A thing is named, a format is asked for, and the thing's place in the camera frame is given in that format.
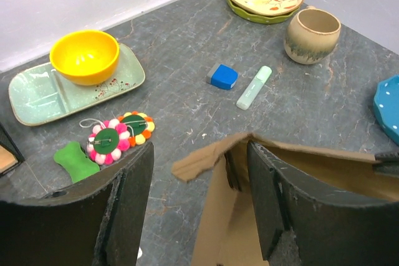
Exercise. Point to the green bone toy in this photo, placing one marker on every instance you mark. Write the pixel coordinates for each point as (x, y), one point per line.
(74, 160)

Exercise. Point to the brown cardboard box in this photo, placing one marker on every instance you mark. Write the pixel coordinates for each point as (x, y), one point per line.
(227, 233)

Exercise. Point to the pale green stick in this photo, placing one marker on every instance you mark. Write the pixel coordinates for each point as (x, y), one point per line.
(255, 86)

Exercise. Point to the blue small box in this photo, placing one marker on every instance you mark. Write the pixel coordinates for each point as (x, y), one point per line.
(222, 76)

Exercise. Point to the black wire wooden shelf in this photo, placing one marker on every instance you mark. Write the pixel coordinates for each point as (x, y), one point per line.
(11, 157)

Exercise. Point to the orange bowl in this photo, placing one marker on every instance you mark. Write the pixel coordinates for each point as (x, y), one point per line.
(86, 58)

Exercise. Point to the green double flower toy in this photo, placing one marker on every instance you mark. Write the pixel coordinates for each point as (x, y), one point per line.
(109, 139)

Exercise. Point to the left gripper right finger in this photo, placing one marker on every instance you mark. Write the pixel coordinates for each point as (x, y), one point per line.
(325, 224)

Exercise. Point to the green plate under floral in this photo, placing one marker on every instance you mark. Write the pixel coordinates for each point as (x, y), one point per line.
(268, 20)

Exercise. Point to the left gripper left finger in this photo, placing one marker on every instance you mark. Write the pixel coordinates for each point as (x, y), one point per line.
(96, 221)

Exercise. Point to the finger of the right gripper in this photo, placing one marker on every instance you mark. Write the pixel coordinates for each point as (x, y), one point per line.
(387, 163)

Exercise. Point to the blue polka dot plate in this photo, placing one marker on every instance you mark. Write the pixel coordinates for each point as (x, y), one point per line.
(385, 107)

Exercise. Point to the brown ceramic cup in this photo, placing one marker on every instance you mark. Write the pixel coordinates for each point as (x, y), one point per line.
(311, 35)

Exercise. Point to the pale green tray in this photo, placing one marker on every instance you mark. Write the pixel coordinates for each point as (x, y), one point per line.
(41, 95)

